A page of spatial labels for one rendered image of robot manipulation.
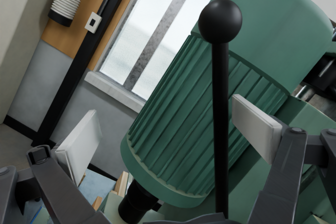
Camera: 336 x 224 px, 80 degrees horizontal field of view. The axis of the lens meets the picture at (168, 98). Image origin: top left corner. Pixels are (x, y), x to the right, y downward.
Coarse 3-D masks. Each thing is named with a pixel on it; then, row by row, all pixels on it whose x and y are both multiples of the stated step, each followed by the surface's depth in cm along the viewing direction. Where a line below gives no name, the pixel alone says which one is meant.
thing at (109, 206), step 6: (108, 192) 42; (108, 198) 40; (114, 198) 41; (120, 198) 42; (102, 204) 40; (108, 204) 39; (114, 204) 40; (96, 210) 42; (102, 210) 38; (108, 210) 38; (114, 210) 38; (150, 210) 43; (108, 216) 37; (114, 216) 37; (144, 216) 41; (150, 216) 42; (156, 216) 43; (162, 216) 44; (114, 222) 36; (120, 222) 37; (138, 222) 39
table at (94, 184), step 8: (88, 176) 64; (96, 176) 66; (104, 176) 68; (80, 184) 60; (88, 184) 62; (96, 184) 63; (104, 184) 65; (112, 184) 67; (88, 192) 59; (96, 192) 61; (104, 192) 62; (88, 200) 57
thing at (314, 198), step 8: (312, 184) 30; (320, 184) 29; (304, 192) 31; (312, 192) 30; (320, 192) 29; (304, 200) 30; (312, 200) 29; (320, 200) 28; (328, 200) 28; (296, 208) 31; (304, 208) 30; (312, 208) 29; (320, 208) 28; (328, 208) 28; (296, 216) 30; (304, 216) 29; (320, 216) 28; (328, 216) 28
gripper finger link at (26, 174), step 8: (56, 144) 15; (56, 160) 13; (24, 176) 12; (32, 176) 11; (16, 184) 11; (24, 184) 11; (32, 184) 11; (16, 192) 11; (24, 192) 11; (32, 192) 12; (16, 200) 11; (24, 200) 12
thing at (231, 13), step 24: (216, 0) 15; (216, 24) 15; (240, 24) 15; (216, 48) 16; (216, 72) 17; (216, 96) 18; (216, 120) 19; (216, 144) 19; (216, 168) 20; (216, 192) 21
